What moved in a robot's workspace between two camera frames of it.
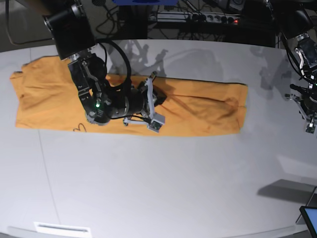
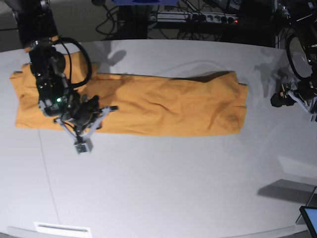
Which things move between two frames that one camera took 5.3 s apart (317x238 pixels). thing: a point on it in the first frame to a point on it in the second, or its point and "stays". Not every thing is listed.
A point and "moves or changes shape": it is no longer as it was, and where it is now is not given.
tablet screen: (309, 215) stays
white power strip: (197, 17) stays
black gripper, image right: (309, 102) to (307, 88)
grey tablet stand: (312, 202) stays
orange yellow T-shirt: (45, 101) moves or changes shape
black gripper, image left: (136, 101) to (83, 113)
